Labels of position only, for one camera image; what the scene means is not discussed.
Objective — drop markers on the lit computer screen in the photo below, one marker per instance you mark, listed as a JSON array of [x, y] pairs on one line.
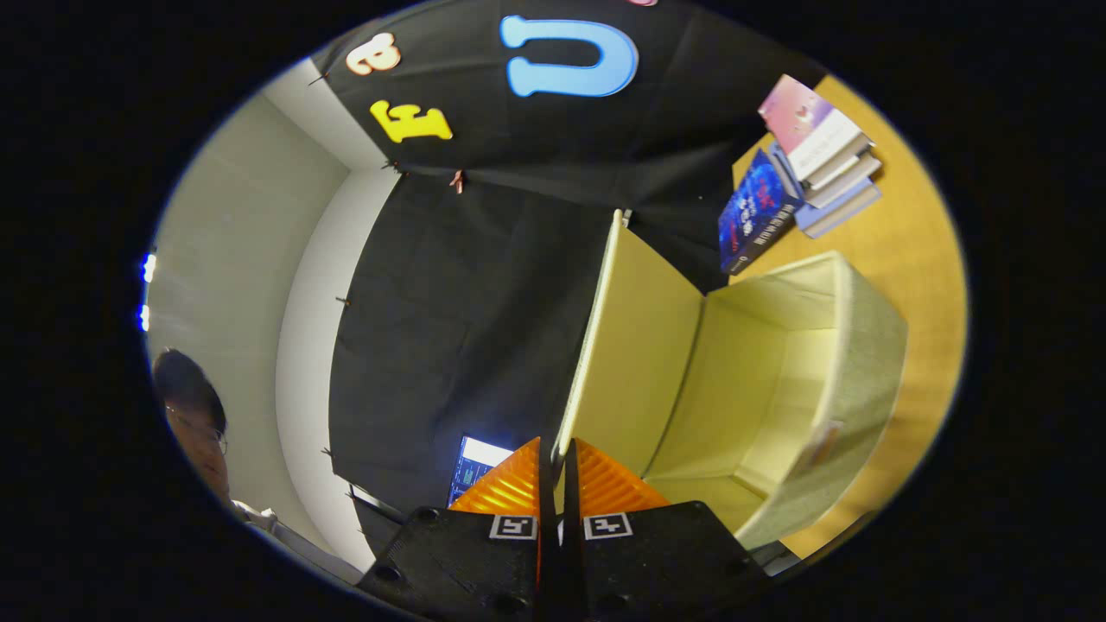
[[473, 471]]

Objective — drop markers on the person's head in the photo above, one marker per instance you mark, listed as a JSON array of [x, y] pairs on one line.
[[194, 415]]

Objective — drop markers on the pink clip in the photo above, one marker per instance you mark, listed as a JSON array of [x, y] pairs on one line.
[[457, 181]]

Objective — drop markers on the grey book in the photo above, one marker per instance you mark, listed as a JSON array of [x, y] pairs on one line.
[[842, 177]]

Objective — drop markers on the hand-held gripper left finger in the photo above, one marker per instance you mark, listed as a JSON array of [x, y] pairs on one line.
[[546, 518]]

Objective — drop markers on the lavender book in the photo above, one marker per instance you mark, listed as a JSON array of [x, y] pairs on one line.
[[838, 212]]

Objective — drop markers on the blue book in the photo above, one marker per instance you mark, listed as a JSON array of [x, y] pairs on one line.
[[756, 212]]

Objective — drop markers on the green fabric storage box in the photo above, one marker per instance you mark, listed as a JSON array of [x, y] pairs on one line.
[[778, 389]]

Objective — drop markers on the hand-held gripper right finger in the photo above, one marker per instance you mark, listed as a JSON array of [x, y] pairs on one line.
[[571, 518]]

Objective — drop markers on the pink cover book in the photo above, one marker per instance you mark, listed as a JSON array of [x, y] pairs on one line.
[[808, 121]]

